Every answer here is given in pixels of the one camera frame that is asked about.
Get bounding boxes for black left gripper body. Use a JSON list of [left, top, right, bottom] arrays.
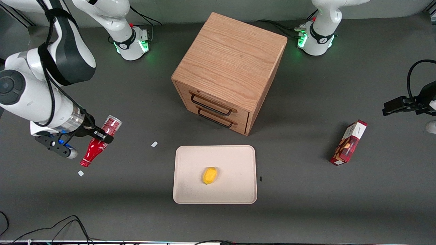
[[405, 93, 431, 115]]

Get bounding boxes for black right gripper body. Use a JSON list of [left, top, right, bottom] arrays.
[[73, 120, 98, 138]]

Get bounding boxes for red coke bottle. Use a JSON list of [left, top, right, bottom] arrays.
[[80, 115, 123, 167]]

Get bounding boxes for beige plastic tray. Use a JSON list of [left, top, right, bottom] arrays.
[[173, 145, 258, 205]]

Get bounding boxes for red cookie box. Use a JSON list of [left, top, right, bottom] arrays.
[[329, 119, 368, 166]]

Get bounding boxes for wooden drawer front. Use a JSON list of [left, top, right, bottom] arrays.
[[186, 100, 249, 135], [177, 83, 251, 124]]

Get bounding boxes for yellow lemon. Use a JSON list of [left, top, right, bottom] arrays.
[[202, 167, 218, 185]]

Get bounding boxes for wooden drawer cabinet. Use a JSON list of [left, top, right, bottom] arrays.
[[171, 12, 287, 136]]

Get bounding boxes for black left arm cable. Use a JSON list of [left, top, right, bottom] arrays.
[[406, 60, 436, 102]]

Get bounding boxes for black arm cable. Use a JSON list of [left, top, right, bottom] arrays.
[[37, 0, 96, 138], [406, 60, 436, 102]]

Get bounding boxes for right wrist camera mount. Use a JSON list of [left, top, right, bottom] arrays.
[[34, 134, 78, 160]]

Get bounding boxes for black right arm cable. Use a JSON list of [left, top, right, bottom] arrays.
[[37, 0, 96, 138]]

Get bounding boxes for black floor cables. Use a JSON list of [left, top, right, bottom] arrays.
[[0, 211, 94, 245]]

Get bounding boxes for black metal drawer handle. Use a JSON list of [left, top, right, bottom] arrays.
[[197, 108, 236, 129], [190, 93, 233, 116]]

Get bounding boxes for black right base cables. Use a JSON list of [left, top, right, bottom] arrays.
[[129, 8, 162, 36]]

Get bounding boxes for black base cables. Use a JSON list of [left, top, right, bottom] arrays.
[[256, 10, 319, 38], [129, 8, 162, 36]]

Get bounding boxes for black left base cables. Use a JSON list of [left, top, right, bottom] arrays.
[[256, 10, 319, 38]]

